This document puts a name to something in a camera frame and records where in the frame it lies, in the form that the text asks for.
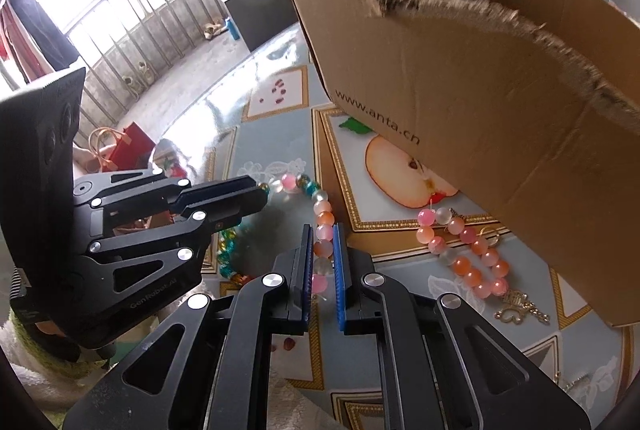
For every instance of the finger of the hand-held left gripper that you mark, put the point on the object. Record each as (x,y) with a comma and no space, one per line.
(150,237)
(225,195)

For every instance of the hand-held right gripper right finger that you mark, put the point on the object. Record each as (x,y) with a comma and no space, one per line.
(340,275)

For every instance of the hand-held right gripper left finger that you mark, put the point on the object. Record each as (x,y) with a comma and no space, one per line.
(307,270)

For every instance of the brown cardboard box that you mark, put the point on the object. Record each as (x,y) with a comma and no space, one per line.
(475,109)

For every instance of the person's left forearm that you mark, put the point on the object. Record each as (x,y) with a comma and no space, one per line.
(30,370)

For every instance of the red paper bag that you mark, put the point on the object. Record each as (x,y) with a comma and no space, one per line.
(131,147)

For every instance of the person's white fluffy clothing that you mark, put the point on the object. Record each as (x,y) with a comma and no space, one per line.
(295,410)

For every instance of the pair of beige shoes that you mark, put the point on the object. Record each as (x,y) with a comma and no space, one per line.
(212,32)

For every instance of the small blue bottle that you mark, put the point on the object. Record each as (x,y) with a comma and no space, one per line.
(233,29)

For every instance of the dark hanging jacket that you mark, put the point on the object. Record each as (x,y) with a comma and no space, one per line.
(35,34)

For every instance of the dark cabinet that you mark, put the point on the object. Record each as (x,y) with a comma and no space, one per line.
(260,14)

